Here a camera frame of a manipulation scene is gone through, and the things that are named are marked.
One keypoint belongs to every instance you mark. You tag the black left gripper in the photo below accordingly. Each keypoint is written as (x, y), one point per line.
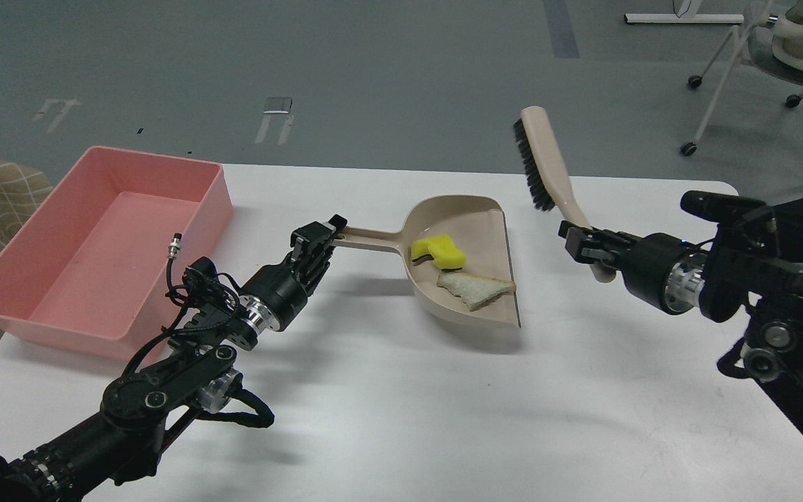
(285, 287)

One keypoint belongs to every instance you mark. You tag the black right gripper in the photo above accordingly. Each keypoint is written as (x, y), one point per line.
(663, 271)

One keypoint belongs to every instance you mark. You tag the beige hand brush black bristles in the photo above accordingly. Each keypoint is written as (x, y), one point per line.
(547, 177)

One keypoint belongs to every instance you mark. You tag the beige plastic dustpan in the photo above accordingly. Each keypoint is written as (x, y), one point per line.
(477, 225)

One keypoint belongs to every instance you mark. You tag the slice of white bread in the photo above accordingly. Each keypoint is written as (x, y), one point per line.
(473, 290)

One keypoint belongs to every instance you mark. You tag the yellow sponge piece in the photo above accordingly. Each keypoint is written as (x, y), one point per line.
(441, 249)

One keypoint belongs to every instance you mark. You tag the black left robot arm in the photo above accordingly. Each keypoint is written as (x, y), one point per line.
(184, 374)

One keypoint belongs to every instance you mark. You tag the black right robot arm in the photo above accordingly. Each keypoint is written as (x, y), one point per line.
(755, 263)

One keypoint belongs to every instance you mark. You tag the pink plastic bin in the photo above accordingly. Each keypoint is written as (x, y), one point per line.
(86, 273)

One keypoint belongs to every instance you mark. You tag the grey floor plate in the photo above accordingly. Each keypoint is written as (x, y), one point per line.
(278, 105)

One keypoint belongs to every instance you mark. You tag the white table leg base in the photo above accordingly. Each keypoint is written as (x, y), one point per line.
(644, 18)

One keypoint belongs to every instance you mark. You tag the white rolling chair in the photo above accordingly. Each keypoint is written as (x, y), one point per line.
(770, 42)

